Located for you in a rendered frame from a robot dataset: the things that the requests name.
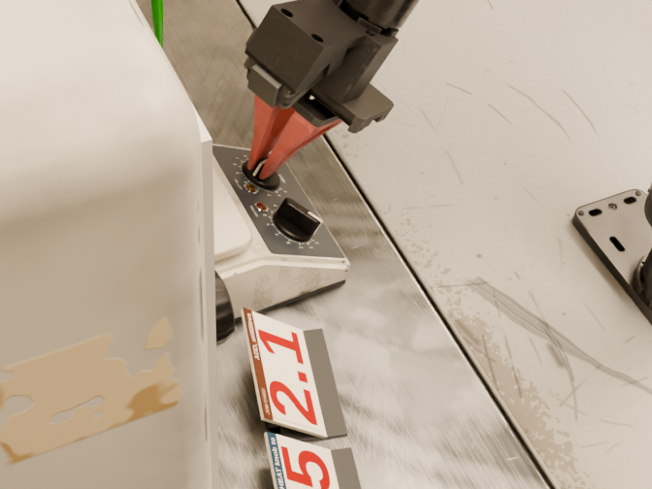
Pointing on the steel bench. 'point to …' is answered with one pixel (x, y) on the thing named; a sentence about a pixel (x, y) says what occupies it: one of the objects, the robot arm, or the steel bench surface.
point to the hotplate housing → (273, 271)
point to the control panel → (234, 157)
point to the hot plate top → (228, 223)
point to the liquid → (158, 19)
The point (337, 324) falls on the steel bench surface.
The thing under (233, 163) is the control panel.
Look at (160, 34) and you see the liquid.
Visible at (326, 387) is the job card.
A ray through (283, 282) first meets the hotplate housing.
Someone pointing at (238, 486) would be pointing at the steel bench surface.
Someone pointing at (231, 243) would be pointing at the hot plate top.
